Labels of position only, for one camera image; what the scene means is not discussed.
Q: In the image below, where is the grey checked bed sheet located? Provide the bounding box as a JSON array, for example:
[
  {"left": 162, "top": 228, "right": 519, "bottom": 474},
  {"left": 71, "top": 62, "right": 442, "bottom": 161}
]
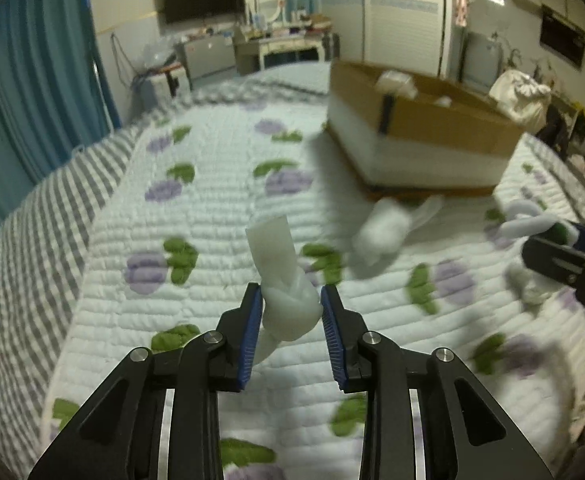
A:
[{"left": 0, "top": 63, "right": 585, "bottom": 479}]

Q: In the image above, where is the white sliding wardrobe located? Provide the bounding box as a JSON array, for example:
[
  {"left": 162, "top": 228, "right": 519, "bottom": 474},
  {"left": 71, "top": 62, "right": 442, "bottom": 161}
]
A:
[{"left": 319, "top": 0, "right": 453, "bottom": 77}]

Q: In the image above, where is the silver mini fridge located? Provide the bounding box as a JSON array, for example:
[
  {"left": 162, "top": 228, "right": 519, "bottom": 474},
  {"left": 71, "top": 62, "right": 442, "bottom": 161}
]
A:
[{"left": 178, "top": 35, "right": 236, "bottom": 79}]

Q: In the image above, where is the floral tissue paper pack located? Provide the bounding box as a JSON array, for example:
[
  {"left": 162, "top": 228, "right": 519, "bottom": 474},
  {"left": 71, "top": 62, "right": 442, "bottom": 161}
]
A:
[{"left": 375, "top": 70, "right": 418, "bottom": 100}]

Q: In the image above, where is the white suitcase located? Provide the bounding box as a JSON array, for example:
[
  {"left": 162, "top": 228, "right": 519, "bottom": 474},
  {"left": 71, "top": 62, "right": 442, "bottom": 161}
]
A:
[{"left": 140, "top": 63, "right": 190, "bottom": 110}]

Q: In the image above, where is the white knotted sock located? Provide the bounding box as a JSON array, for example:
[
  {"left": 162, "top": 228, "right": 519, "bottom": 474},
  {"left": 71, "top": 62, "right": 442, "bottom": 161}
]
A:
[{"left": 246, "top": 216, "right": 323, "bottom": 364}]

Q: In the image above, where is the white stuffed laundry bag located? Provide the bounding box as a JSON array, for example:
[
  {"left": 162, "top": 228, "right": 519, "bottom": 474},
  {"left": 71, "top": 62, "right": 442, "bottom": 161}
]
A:
[{"left": 489, "top": 68, "right": 551, "bottom": 134}]

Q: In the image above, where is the black range hood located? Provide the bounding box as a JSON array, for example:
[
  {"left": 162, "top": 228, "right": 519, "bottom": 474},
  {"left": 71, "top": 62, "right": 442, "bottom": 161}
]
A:
[{"left": 539, "top": 6, "right": 585, "bottom": 68}]

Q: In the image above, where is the teal window curtain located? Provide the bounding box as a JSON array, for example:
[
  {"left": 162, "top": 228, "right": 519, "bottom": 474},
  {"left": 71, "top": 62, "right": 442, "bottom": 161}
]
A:
[{"left": 0, "top": 0, "right": 121, "bottom": 226}]

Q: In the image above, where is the white floral quilt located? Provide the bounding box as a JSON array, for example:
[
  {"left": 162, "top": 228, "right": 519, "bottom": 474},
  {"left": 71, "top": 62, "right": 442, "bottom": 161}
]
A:
[{"left": 41, "top": 103, "right": 585, "bottom": 469}]

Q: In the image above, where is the white dressing table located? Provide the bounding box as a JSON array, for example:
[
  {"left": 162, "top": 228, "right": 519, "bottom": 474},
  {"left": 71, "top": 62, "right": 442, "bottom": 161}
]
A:
[{"left": 233, "top": 30, "right": 326, "bottom": 75}]

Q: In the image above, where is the brown cardboard box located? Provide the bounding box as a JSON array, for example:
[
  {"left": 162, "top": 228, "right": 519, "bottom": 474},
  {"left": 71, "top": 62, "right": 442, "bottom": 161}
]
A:
[{"left": 327, "top": 60, "right": 523, "bottom": 198}]

